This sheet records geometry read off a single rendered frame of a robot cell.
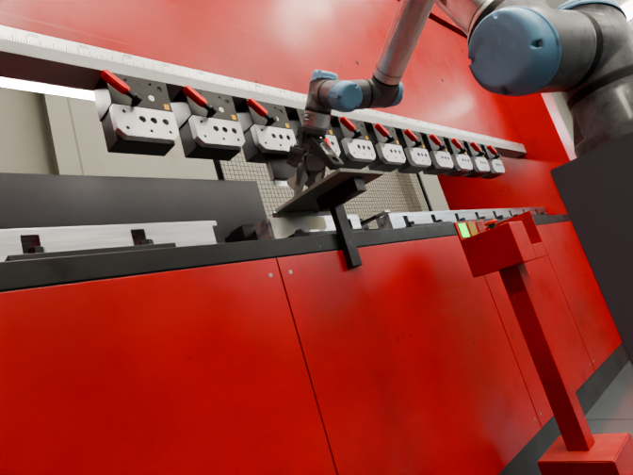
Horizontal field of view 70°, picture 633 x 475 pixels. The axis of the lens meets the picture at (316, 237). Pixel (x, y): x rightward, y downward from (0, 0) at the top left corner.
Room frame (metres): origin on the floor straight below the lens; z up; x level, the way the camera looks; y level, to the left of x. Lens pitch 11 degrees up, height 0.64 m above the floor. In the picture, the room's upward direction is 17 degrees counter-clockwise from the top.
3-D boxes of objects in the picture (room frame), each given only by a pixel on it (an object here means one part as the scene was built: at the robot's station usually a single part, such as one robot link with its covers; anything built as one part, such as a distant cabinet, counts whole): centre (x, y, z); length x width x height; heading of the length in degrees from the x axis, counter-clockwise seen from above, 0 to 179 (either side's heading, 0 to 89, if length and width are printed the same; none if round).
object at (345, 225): (1.18, -0.10, 0.88); 0.14 x 0.04 x 0.22; 47
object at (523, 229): (1.42, -0.55, 0.75); 0.20 x 0.16 x 0.18; 136
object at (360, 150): (1.58, -0.22, 1.26); 0.15 x 0.09 x 0.17; 137
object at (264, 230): (1.35, 0.00, 0.92); 0.39 x 0.06 x 0.10; 137
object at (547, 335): (1.42, -0.55, 0.39); 0.06 x 0.06 x 0.54; 46
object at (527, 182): (3.09, -1.39, 1.15); 0.85 x 0.25 x 2.30; 47
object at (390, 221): (2.23, -0.82, 0.92); 1.68 x 0.06 x 0.10; 137
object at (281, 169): (1.31, 0.04, 1.13); 0.10 x 0.02 x 0.10; 137
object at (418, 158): (1.87, -0.49, 1.26); 0.15 x 0.09 x 0.17; 137
